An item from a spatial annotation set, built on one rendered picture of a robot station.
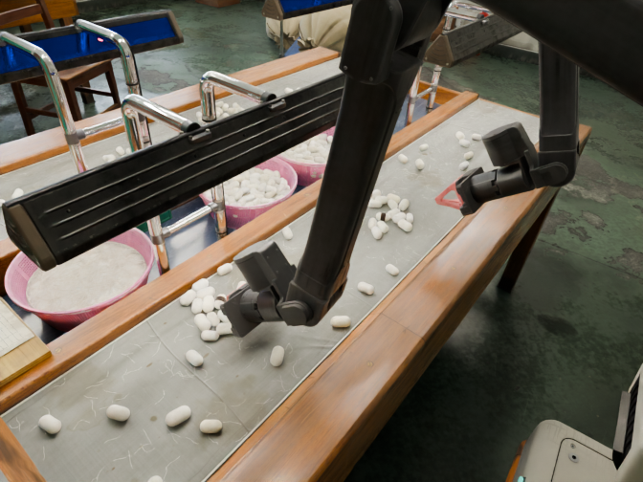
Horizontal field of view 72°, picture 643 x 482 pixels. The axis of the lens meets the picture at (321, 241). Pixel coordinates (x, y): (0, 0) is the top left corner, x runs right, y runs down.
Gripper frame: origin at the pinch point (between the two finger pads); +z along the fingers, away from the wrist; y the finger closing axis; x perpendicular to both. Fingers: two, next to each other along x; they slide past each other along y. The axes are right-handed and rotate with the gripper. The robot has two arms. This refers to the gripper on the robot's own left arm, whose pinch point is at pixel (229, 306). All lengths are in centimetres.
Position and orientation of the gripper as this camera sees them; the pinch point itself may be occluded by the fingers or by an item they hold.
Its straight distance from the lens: 84.7
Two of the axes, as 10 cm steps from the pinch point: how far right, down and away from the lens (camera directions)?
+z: -6.3, 1.5, 7.6
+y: -6.4, 4.6, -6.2
